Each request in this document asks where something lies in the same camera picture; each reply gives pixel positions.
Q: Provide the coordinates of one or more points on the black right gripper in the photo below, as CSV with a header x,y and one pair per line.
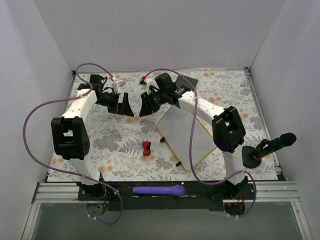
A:
x,y
151,101

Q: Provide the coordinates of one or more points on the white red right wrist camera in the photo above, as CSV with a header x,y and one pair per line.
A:
x,y
147,84

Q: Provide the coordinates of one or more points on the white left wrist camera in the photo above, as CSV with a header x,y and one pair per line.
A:
x,y
117,84

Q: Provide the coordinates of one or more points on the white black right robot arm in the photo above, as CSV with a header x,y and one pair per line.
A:
x,y
228,131

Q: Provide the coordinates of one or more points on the black microphone on stand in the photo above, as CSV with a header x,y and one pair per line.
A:
x,y
267,147

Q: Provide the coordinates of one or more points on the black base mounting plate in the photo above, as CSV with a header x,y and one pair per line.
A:
x,y
197,197

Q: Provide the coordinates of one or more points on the purple marker pen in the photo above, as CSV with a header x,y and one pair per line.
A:
x,y
176,190

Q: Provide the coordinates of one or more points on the aluminium frame rail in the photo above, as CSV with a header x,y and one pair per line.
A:
x,y
56,193

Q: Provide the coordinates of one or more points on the floral patterned table mat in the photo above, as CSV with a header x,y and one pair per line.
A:
x,y
116,141

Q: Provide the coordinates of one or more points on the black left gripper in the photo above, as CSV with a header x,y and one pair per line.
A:
x,y
119,103

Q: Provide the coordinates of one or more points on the yellow framed small whiteboard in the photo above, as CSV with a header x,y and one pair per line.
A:
x,y
175,127

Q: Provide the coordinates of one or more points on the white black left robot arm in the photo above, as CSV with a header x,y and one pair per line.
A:
x,y
70,137

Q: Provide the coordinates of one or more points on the black round stand base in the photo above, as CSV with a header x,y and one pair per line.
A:
x,y
248,158

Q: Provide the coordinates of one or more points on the red black felt eraser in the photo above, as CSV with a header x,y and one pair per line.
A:
x,y
146,148

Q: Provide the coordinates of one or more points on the dark grey studded baseplate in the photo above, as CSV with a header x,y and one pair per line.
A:
x,y
186,82

